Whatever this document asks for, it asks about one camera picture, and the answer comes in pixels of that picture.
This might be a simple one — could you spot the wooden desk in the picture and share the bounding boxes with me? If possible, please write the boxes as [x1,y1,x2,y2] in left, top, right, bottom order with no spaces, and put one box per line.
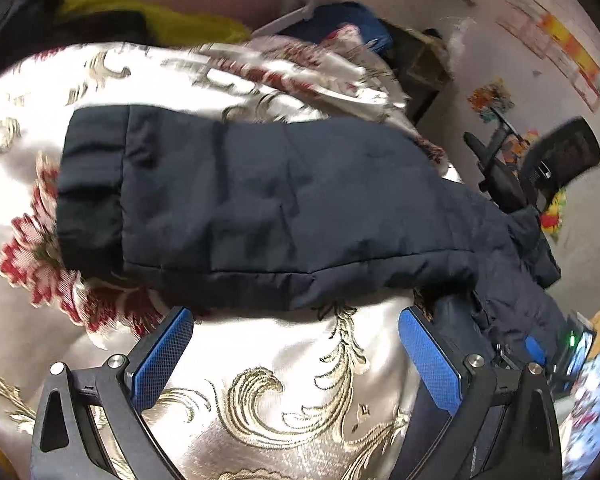
[380,22,453,126]

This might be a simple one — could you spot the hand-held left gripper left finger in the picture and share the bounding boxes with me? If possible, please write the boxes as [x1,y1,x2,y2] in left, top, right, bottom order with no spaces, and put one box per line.
[30,306,196,480]

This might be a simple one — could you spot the colourful cartoon poster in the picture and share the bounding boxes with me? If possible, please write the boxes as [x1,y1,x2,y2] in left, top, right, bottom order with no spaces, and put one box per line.
[467,77,516,126]

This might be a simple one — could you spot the white bed frame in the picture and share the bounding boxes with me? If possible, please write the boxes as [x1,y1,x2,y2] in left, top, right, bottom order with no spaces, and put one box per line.
[252,0,321,38]

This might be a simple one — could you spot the row of wall certificates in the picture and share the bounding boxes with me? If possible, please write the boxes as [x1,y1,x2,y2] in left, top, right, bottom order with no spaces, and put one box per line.
[495,0,600,111]

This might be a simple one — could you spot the blue backpack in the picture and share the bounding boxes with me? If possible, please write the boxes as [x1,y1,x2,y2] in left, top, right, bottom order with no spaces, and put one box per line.
[280,2,396,53]

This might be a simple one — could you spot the blue printed curtain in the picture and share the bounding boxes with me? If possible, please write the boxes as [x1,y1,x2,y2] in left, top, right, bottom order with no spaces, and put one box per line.
[562,340,600,480]

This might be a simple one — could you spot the black office chair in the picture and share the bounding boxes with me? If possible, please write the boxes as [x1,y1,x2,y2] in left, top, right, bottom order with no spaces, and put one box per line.
[462,110,600,216]

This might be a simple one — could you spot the yellow cloth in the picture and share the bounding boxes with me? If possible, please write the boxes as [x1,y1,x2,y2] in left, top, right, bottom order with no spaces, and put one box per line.
[60,0,253,46]

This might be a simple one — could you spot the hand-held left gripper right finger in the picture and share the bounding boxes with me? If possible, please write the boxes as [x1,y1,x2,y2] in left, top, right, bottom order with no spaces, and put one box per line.
[399,305,563,480]

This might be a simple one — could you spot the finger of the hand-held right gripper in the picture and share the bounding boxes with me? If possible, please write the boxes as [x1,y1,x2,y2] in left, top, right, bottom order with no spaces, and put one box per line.
[495,336,548,368]

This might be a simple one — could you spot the floral satin bedspread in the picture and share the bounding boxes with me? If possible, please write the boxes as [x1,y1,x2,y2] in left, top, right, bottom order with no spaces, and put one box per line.
[0,25,466,480]

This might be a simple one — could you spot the navy blue pants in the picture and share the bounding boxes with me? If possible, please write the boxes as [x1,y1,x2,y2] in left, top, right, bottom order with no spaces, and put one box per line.
[55,104,578,376]

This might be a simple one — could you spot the yellow cartoon bear poster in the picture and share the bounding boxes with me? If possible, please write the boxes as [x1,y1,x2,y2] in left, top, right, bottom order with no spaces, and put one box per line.
[539,187,568,241]

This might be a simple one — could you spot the dark cloth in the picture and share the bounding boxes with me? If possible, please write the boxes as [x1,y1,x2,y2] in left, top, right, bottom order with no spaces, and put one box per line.
[0,0,153,56]

